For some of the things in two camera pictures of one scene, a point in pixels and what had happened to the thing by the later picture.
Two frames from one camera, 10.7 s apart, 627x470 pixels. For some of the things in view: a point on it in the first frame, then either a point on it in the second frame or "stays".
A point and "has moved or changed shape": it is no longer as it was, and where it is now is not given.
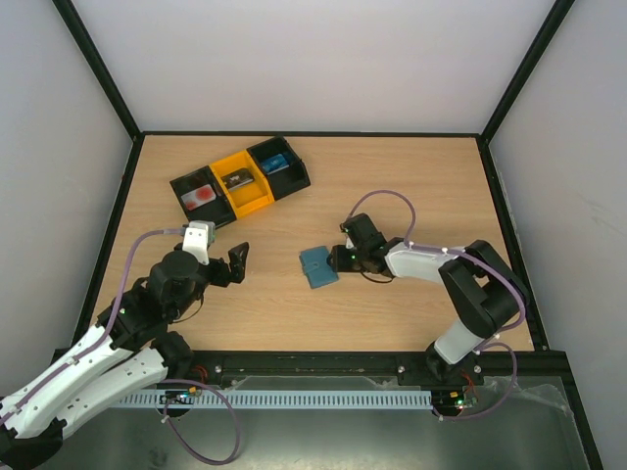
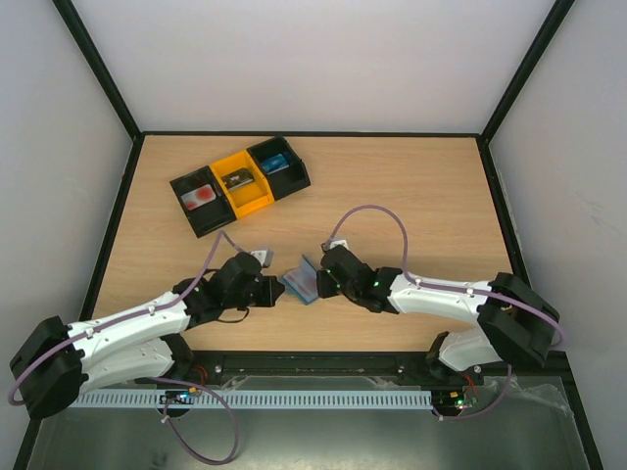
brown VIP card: [237, 178] stays
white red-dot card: [198, 197] stays
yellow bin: [243, 183] stays
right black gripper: [338, 258] -> [326, 283]
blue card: [274, 164] stays
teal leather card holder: [316, 267] has moved or changed shape
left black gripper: [238, 266] -> [269, 297]
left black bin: [202, 198] stays
